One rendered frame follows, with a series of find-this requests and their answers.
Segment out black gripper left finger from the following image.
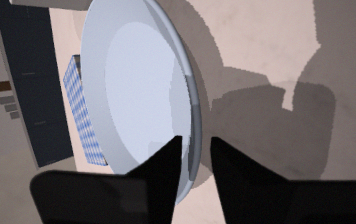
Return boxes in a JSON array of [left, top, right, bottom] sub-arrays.
[[30, 135, 182, 224]]

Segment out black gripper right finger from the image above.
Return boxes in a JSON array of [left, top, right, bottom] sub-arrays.
[[210, 137, 356, 224]]

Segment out grey round plate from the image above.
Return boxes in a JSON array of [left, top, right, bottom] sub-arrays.
[[80, 0, 202, 205]]

